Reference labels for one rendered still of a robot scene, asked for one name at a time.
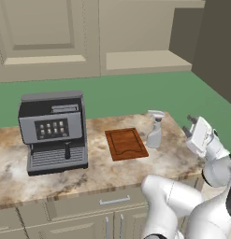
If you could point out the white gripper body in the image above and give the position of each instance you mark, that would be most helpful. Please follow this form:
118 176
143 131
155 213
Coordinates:
199 137

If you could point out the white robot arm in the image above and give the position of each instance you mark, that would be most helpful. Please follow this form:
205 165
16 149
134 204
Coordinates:
170 202

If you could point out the pale grey spray bottle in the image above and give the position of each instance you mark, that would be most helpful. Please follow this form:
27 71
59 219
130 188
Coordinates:
154 137

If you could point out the brown wooden cutting board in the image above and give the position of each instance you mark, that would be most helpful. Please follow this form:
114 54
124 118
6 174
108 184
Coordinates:
126 144

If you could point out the dark brown tall cabinet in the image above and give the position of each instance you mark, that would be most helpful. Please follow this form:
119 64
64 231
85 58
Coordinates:
218 46

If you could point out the beige upper cabinet door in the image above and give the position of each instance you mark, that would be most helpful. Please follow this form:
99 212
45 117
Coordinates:
135 31
42 28

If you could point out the beige cabinet door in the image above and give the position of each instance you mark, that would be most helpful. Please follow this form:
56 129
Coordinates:
42 28
134 224
135 31
73 228

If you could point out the beige lower cabinet door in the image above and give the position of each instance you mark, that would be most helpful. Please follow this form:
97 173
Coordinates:
73 228
134 224

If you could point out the beige drawer front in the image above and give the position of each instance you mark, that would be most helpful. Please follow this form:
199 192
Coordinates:
85 202

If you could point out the grey coffee machine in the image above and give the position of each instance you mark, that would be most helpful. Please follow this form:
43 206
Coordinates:
51 127

